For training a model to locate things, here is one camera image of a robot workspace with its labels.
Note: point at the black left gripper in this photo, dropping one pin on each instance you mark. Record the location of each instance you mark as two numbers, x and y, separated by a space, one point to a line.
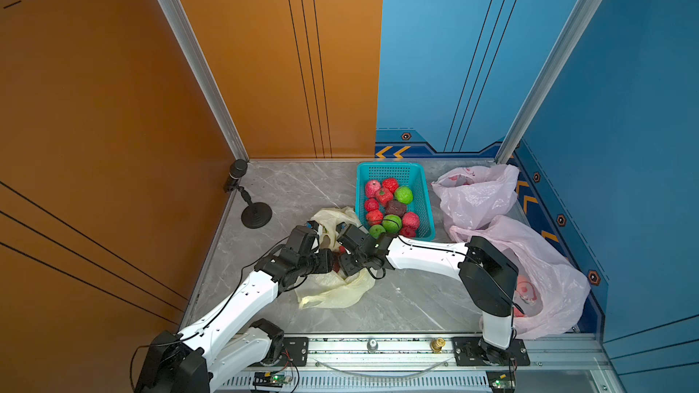
326 261

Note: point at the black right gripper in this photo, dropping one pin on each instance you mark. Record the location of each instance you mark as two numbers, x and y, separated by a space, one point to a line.
345 266

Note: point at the yellow knotted plastic bag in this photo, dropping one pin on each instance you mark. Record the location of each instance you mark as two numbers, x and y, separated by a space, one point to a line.
333 290

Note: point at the dark maroon ball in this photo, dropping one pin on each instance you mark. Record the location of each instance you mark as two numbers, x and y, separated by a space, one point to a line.
396 208

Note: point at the orange-red ball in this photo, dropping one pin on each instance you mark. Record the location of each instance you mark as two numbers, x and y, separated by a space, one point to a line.
384 196

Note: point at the pink plastic bag with hearts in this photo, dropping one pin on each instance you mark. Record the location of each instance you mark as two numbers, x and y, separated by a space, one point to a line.
561 290

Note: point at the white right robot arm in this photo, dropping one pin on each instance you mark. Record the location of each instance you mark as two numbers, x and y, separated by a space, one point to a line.
488 276

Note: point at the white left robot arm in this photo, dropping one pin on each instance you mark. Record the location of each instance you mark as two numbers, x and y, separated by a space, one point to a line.
203 355

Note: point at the pink knotted plastic bag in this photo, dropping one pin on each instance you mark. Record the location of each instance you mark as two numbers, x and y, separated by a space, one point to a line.
471 197

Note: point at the black desktop microphone stand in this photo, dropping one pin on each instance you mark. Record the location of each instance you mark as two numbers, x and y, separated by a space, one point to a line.
256 214

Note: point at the teal plastic basket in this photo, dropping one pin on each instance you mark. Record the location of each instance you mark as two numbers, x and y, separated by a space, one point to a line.
407 175

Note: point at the left green circuit board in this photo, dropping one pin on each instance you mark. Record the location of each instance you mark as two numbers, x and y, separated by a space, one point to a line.
269 381

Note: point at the green circuit board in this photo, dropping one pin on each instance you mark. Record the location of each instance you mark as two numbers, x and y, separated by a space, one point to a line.
501 382
269 381

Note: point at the right green circuit board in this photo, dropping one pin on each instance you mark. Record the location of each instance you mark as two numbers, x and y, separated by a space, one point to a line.
501 382

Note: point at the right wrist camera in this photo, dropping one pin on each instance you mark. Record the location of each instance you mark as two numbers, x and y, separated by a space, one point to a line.
355 240

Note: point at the silver knob on rail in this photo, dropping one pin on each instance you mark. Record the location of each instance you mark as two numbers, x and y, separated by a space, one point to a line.
372 345

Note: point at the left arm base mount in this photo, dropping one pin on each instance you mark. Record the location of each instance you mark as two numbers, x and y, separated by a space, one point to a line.
293 350

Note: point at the brass knob on rail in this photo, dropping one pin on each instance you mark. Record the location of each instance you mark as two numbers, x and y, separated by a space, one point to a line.
437 345

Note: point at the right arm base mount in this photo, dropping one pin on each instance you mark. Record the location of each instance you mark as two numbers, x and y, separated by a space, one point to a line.
473 351

